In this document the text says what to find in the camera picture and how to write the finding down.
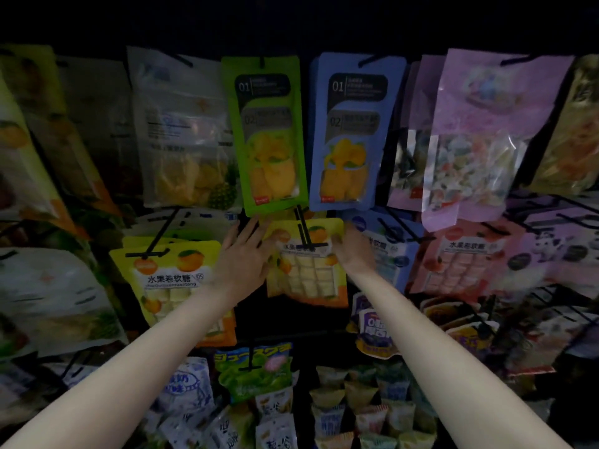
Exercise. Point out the row of pale green pouches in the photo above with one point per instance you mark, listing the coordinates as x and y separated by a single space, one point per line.
374 407

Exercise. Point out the purple cow candy bag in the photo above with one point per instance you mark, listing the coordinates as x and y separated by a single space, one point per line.
529 252

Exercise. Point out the gold egg tart candy bag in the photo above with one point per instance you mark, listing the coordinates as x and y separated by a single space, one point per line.
571 135

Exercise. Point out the white dried fruit pouch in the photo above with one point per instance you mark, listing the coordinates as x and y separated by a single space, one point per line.
56 299

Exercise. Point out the person's right hand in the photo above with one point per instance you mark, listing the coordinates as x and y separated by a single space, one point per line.
357 252

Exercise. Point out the pink marshmallow packet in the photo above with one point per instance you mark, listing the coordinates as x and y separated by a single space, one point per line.
487 135

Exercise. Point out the green dried mango packet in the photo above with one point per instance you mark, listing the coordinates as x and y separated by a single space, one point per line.
267 145

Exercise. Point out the person's left forearm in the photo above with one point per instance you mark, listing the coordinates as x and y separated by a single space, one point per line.
122 378

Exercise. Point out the person's right forearm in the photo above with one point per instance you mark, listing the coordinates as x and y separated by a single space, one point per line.
459 369

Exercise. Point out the blue yellow curvy snack bag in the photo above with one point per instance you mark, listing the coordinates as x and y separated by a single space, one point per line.
459 327
372 327

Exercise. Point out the person's left hand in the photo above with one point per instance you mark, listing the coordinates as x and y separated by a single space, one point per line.
241 266

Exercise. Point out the yellow orange-cube snack bag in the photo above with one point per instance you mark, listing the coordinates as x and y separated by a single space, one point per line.
33 154
164 276
309 276

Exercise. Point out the row of white blue pouches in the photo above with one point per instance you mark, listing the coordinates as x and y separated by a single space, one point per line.
187 397

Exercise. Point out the blue dried mango packet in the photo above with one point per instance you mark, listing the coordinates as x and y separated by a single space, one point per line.
356 135

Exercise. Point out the red sliced snack bag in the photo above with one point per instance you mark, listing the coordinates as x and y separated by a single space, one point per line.
459 262

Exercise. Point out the blue fruit roll candy packet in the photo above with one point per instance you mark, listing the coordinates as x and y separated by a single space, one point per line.
393 248

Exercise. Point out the clear dark-fruit snack bag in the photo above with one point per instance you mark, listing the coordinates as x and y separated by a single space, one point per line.
98 126

